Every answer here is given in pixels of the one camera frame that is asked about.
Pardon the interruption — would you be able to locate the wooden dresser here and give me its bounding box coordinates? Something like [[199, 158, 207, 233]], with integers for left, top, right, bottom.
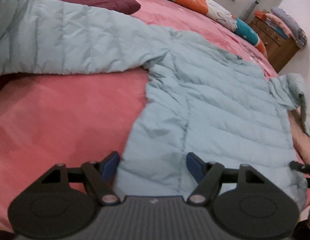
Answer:
[[249, 16, 299, 73]]

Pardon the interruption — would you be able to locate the pink bed sheet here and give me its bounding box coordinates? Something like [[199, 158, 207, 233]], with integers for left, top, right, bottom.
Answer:
[[0, 0, 310, 233]]

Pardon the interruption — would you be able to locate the light blue puffer jacket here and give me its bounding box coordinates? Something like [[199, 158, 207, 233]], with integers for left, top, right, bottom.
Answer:
[[0, 0, 307, 207]]

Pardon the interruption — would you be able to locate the folded blankets stack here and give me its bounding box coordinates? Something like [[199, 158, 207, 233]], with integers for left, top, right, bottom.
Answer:
[[254, 7, 308, 49]]

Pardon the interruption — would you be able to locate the long striped bolster pillow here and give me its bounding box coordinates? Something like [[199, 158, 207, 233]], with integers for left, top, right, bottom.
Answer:
[[167, 0, 267, 56]]

